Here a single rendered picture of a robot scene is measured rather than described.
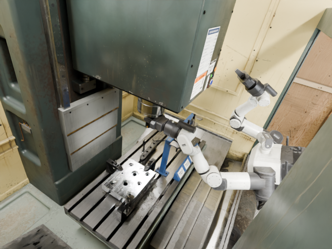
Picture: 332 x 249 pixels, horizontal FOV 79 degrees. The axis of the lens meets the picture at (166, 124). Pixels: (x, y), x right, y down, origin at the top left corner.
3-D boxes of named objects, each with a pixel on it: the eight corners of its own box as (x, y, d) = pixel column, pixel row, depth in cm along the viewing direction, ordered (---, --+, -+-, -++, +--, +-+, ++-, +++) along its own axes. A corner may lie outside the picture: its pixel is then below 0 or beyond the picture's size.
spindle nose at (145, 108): (146, 100, 119) (148, 81, 112) (170, 109, 115) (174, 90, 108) (131, 111, 107) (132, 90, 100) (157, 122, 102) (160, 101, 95)
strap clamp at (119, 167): (123, 177, 145) (124, 162, 136) (120, 180, 142) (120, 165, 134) (109, 169, 149) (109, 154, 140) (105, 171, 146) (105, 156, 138)
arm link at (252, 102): (263, 83, 123) (246, 96, 134) (264, 93, 118) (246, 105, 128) (271, 88, 125) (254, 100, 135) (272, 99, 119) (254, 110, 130)
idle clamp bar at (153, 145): (157, 147, 176) (158, 142, 173) (143, 166, 156) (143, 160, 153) (152, 145, 178) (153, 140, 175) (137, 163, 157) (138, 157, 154)
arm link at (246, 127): (230, 117, 154) (258, 132, 149) (225, 128, 146) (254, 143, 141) (236, 107, 145) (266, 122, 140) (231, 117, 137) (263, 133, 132)
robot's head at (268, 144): (268, 143, 122) (270, 132, 119) (273, 150, 115) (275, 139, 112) (257, 143, 123) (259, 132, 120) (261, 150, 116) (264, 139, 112)
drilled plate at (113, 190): (155, 177, 144) (156, 172, 141) (130, 207, 122) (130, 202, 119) (129, 162, 152) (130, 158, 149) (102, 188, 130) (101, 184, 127)
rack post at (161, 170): (169, 173, 155) (176, 144, 138) (165, 177, 151) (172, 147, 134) (158, 167, 158) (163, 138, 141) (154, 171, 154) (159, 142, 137)
